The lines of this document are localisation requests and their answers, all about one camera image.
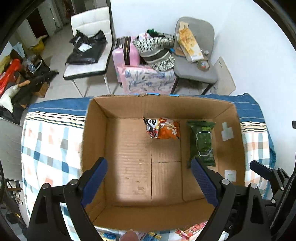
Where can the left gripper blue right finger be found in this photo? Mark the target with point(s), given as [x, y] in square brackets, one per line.
[208, 180]

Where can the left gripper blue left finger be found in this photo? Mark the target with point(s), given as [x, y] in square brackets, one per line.
[91, 180]

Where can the green snack packet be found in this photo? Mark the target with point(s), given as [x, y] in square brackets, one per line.
[201, 142]

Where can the orange panda snack packet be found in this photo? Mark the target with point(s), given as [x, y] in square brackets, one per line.
[162, 128]

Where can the red snack packet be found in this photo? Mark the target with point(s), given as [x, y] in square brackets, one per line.
[192, 232]

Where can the long blue snack packet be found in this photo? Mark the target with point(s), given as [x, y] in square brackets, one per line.
[154, 236]

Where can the open cardboard box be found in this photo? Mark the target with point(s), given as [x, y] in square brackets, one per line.
[148, 186]

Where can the plaid checkered tablecloth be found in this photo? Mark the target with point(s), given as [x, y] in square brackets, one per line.
[51, 145]

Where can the grey chair at left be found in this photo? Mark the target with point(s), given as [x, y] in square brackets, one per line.
[10, 152]

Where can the floral pink gift bag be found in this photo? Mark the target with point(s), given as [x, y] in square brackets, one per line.
[143, 79]

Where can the white plush goose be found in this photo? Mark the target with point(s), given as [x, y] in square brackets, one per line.
[5, 100]

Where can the black bag on chair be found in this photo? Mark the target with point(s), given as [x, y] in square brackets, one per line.
[87, 50]

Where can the pink suitcase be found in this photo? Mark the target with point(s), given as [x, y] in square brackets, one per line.
[124, 53]

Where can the red plastic bag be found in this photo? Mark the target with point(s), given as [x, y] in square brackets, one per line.
[8, 76]

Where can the black white patterned bag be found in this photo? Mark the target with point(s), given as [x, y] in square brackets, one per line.
[156, 51]

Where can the yellow snack box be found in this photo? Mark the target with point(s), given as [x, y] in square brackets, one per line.
[188, 43]

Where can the white padded chair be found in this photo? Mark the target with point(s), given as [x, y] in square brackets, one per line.
[89, 23]

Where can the grey chair at wall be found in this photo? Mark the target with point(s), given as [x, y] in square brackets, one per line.
[202, 70]

